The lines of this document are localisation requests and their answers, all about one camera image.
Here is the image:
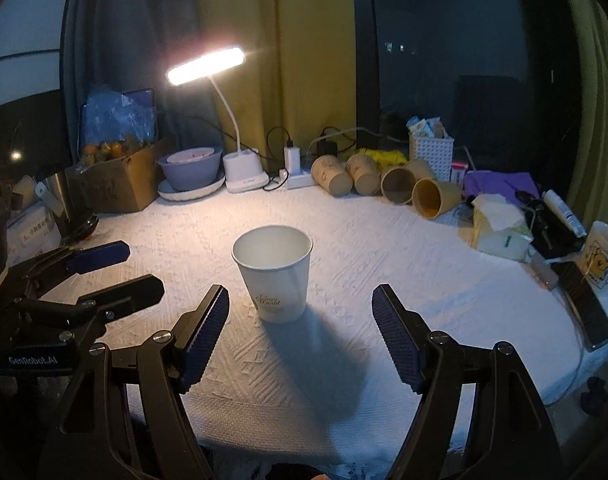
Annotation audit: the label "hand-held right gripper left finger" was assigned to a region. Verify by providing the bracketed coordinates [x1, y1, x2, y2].
[51, 284, 231, 480]

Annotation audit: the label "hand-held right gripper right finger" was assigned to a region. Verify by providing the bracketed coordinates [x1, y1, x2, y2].
[371, 283, 565, 480]

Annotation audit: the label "white paper cup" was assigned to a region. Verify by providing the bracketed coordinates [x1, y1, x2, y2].
[232, 226, 313, 324]

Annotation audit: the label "black smartphone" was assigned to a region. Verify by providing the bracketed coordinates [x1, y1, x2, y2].
[554, 260, 608, 353]

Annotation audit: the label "grey curtain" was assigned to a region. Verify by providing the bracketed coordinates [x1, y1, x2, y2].
[61, 0, 225, 161]

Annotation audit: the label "brown paper cup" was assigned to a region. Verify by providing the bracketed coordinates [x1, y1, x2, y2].
[404, 159, 437, 184]
[311, 155, 353, 199]
[346, 154, 381, 196]
[380, 165, 417, 206]

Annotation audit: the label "white tube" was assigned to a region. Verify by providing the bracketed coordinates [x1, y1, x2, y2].
[542, 189, 588, 238]

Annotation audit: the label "black cable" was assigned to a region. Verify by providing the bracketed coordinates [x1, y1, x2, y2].
[264, 126, 295, 193]

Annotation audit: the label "white plastic basket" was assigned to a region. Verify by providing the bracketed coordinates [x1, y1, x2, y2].
[409, 130, 455, 182]

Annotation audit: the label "purple cloth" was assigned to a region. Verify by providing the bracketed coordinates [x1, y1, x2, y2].
[461, 171, 541, 207]

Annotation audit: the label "green curtain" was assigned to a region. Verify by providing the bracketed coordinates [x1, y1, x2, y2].
[554, 0, 608, 223]

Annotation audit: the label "pile of oranges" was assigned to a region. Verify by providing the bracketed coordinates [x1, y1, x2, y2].
[81, 139, 145, 165]

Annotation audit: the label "yellow curtain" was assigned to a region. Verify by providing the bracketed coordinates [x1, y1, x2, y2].
[191, 0, 358, 172]

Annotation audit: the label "tissue pack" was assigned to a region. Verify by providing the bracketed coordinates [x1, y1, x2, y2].
[470, 193, 534, 263]

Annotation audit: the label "purple bowl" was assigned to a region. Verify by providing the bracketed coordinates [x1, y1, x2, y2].
[157, 146, 225, 192]

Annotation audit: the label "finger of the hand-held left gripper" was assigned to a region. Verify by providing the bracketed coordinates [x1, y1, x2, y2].
[6, 240, 131, 291]
[14, 274, 165, 342]

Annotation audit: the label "packets in basket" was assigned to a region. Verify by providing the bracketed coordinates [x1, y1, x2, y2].
[406, 116, 447, 139]

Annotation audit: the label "cardboard box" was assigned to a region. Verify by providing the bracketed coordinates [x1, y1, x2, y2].
[66, 137, 177, 213]

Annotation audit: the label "blue plastic bag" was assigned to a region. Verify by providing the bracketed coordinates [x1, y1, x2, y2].
[81, 87, 157, 148]

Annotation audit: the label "white desk lamp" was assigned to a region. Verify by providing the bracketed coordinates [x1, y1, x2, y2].
[165, 47, 271, 194]

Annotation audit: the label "white printed box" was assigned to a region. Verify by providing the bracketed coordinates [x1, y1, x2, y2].
[6, 204, 62, 263]

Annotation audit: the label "stainless steel pot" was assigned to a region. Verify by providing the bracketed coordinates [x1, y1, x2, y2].
[36, 170, 98, 245]

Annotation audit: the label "brown cup yellow inside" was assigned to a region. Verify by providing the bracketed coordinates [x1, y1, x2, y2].
[411, 177, 463, 220]

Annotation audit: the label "yellow packet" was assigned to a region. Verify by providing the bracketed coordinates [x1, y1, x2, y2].
[356, 148, 409, 169]

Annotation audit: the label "white mug yellow bear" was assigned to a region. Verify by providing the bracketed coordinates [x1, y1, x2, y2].
[579, 220, 608, 302]

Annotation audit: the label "white plate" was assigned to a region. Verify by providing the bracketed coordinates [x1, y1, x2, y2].
[158, 170, 227, 204]

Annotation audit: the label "white charger adapter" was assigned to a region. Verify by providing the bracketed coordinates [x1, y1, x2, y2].
[283, 146, 303, 178]

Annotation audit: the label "black bag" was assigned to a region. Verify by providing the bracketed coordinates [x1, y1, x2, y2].
[515, 191, 585, 262]

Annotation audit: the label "white cable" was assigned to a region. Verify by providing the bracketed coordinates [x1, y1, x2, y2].
[308, 126, 411, 153]

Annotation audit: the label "white textured tablecloth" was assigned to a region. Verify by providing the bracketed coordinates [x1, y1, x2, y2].
[6, 180, 608, 467]

